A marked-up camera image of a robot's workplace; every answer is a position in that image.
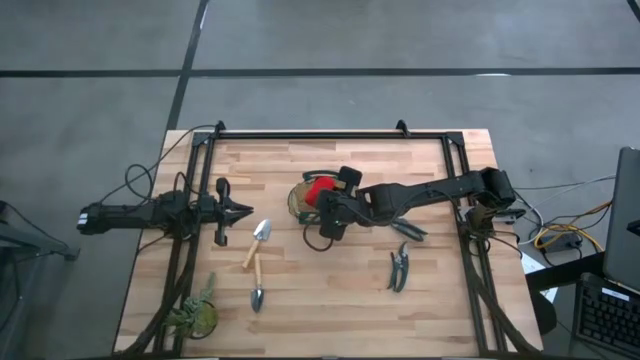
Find grey laptop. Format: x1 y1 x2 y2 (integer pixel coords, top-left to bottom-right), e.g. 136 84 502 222
601 145 640 294

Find black side desk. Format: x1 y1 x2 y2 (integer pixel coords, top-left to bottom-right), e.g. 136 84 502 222
524 252 607 292

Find black keyboard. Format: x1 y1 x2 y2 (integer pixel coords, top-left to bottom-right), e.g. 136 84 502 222
573 278 640 359

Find white cable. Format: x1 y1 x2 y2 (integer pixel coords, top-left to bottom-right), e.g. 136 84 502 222
514 173 617 247

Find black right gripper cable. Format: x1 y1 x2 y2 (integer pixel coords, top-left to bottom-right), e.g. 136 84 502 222
301 222 335 253

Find black aluminium table frame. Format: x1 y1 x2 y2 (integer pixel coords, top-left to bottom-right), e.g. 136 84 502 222
114 119 544 359

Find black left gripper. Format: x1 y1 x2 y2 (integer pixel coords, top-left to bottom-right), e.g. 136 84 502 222
197 177 255 247

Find green-handled pruning shears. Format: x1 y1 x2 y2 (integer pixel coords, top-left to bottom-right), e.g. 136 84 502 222
386 241 411 294

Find beige green-trimmed gardening bag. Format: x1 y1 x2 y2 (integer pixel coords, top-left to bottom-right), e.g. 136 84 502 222
286 169 351 226

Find wide silver wooden-handled trowel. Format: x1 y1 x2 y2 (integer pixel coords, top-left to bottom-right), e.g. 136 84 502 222
241 218 273 270

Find yellow cable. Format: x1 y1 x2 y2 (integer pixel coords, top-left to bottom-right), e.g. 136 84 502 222
533 199 614 254

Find black round stool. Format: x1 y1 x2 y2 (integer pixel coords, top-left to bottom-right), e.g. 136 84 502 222
529 289 559 336

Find grey metal stand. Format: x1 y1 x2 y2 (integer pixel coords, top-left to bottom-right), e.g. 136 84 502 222
0 199 81 262

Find dark green garden shears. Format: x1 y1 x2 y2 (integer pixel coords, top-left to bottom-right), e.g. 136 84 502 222
389 217 430 244

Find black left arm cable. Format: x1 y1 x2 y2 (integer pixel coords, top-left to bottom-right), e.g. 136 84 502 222
99 123 217 204

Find narrow silver wooden-handled trowel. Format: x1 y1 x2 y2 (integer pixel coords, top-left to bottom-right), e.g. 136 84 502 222
249 253 266 315

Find white paper sheet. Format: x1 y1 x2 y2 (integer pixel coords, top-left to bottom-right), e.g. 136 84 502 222
518 248 559 304

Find red gardening glove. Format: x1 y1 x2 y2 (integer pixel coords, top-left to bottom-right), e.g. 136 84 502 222
304 175 337 207

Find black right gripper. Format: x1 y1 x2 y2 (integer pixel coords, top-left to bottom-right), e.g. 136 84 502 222
315 166 371 241

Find green potted plant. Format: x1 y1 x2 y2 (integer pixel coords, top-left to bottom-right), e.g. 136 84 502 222
163 272 220 341

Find black power adapter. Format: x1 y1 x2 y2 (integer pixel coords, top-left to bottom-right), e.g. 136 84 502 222
539 232 584 254

